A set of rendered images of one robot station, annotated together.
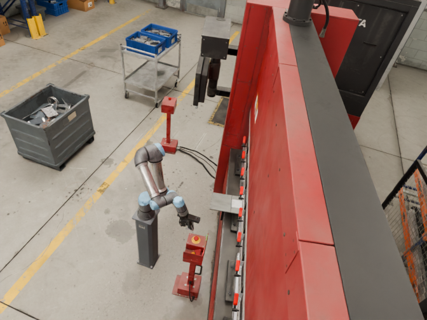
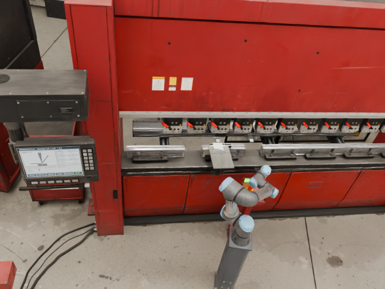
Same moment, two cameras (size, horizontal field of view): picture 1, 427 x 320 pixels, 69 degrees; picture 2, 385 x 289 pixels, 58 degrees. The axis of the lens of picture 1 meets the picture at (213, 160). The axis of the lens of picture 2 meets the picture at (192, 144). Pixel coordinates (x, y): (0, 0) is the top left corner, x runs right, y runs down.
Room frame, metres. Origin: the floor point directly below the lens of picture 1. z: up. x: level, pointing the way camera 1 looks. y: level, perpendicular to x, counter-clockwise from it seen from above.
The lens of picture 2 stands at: (2.38, 1.86, 3.09)
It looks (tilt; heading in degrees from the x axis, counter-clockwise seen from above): 43 degrees down; 257
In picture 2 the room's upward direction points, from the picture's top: 9 degrees clockwise
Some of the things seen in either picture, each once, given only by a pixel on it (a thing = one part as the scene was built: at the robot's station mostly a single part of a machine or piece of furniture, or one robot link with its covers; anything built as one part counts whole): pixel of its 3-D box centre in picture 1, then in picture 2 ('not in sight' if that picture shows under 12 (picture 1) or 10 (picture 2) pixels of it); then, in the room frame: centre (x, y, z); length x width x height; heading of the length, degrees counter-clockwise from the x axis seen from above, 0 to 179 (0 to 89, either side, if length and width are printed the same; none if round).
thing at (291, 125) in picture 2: (248, 251); (287, 122); (1.07, -0.31, 1.26); 0.15 x 0.09 x 0.17; 0
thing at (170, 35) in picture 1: (159, 35); not in sight; (4.95, 1.19, 0.92); 0.50 x 0.36 x 0.18; 77
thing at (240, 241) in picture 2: (145, 209); (242, 234); (1.58, 0.50, 0.82); 0.15 x 0.15 x 0.10
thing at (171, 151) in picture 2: (244, 166); (155, 151); (2.20, -0.31, 0.92); 0.50 x 0.06 x 0.10; 0
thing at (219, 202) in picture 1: (226, 202); (220, 156); (1.65, -0.16, 1.00); 0.26 x 0.18 x 0.01; 90
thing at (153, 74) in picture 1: (152, 66); not in sight; (4.71, 1.25, 0.47); 0.90 x 0.66 x 0.95; 167
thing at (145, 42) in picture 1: (145, 44); not in sight; (4.55, 1.30, 0.92); 0.50 x 0.36 x 0.18; 77
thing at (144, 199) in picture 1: (146, 200); (244, 225); (1.58, 0.49, 0.94); 0.13 x 0.12 x 0.14; 129
